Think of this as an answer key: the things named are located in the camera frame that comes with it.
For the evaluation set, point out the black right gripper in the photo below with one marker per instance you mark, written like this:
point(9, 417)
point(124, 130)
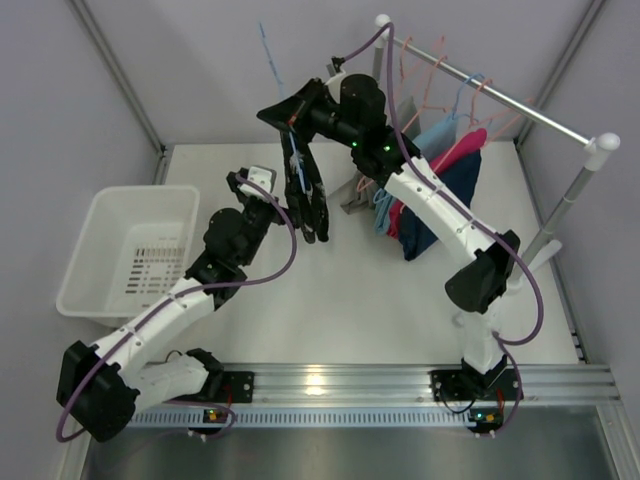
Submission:
point(302, 116)

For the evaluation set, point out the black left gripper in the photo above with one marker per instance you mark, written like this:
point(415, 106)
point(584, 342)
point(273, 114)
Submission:
point(279, 215)

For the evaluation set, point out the black white patterned trousers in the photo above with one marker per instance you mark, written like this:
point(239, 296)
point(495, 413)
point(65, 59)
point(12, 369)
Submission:
point(308, 212)

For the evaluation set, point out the navy blue trousers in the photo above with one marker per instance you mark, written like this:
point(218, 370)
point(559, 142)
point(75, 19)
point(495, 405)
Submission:
point(461, 178)

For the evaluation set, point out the coral pink hanger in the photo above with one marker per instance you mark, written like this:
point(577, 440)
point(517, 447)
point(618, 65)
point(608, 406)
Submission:
point(495, 124)

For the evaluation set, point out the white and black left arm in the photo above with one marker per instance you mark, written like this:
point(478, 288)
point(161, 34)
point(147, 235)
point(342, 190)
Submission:
point(102, 386)

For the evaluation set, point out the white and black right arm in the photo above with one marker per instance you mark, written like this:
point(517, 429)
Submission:
point(350, 110)

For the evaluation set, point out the grey trousers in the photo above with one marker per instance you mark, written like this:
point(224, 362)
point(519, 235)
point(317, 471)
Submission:
point(351, 199)

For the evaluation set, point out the light blue trousers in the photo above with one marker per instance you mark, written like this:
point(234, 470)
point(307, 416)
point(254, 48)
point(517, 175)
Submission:
point(431, 142)

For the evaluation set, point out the pink trousers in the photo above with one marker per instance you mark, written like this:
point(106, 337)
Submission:
point(468, 144)

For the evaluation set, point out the white plastic laundry basket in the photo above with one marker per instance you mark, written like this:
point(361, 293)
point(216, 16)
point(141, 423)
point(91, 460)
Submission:
point(131, 250)

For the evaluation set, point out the white and metal clothes rack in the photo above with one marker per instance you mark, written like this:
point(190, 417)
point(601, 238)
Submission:
point(598, 149)

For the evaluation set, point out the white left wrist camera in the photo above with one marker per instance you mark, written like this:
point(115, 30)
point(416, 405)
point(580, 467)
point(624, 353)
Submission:
point(257, 177)

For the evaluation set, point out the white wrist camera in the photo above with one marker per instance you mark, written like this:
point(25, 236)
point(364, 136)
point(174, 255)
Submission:
point(257, 177)
point(336, 72)

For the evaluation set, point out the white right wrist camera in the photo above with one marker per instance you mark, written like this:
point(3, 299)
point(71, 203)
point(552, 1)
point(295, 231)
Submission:
point(336, 72)

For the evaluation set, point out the aluminium mounting rail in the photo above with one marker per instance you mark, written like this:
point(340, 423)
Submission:
point(396, 385)

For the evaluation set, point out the grey slotted cable duct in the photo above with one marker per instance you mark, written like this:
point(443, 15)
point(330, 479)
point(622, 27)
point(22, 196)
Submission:
point(289, 417)

